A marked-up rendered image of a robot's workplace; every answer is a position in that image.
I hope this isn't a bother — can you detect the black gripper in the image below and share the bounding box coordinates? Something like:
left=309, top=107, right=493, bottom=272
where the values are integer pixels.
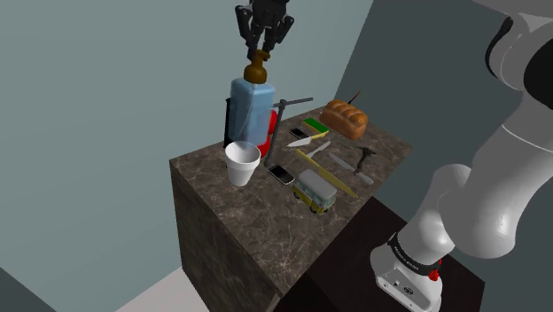
left=234, top=0, right=296, bottom=62

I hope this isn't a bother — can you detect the blue soap bottle brown pump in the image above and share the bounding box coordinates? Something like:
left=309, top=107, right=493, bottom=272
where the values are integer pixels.
left=228, top=49, right=277, bottom=148

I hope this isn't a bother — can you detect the red rounded object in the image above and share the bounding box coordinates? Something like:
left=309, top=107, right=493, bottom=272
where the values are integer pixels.
left=257, top=109, right=280, bottom=160

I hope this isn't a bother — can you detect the black flat upright object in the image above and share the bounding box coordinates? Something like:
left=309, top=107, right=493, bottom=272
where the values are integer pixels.
left=222, top=97, right=232, bottom=148

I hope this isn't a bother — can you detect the grey T-shaped rod tool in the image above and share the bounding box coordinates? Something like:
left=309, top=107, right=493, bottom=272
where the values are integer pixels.
left=263, top=97, right=315, bottom=169

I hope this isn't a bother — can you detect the green and yellow sponge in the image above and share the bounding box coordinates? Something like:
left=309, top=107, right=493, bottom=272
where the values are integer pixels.
left=301, top=116, right=331, bottom=137

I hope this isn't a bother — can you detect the brown bread loaf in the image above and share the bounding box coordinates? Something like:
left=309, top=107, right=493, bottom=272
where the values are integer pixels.
left=319, top=98, right=370, bottom=142

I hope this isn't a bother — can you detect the white plastic knife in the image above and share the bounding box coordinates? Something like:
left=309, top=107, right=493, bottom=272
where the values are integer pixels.
left=306, top=140, right=332, bottom=160

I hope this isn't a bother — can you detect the white foam cup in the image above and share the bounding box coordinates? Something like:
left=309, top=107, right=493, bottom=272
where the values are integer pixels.
left=223, top=140, right=262, bottom=188

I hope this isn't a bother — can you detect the black smartphone silver edge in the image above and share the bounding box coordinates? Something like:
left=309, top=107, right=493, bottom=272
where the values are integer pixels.
left=267, top=164, right=296, bottom=186

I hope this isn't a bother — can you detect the long yellow knife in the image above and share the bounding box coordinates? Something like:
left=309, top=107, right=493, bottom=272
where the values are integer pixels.
left=294, top=148, right=360, bottom=199

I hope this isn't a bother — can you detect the silver butter knife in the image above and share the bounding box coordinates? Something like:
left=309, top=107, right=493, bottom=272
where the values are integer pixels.
left=327, top=151, right=374, bottom=186

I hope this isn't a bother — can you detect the dark grey hand tool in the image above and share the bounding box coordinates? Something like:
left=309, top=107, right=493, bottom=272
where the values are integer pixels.
left=353, top=145, right=378, bottom=176

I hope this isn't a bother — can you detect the yellow toy van grey roof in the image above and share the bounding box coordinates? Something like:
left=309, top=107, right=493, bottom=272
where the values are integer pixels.
left=292, top=168, right=339, bottom=215

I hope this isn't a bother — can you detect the dark robot stand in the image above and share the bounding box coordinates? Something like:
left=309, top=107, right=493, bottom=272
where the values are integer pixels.
left=274, top=196, right=487, bottom=312

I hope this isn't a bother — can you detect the knife with yellow handle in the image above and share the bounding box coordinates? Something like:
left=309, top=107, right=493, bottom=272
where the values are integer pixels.
left=286, top=130, right=328, bottom=149

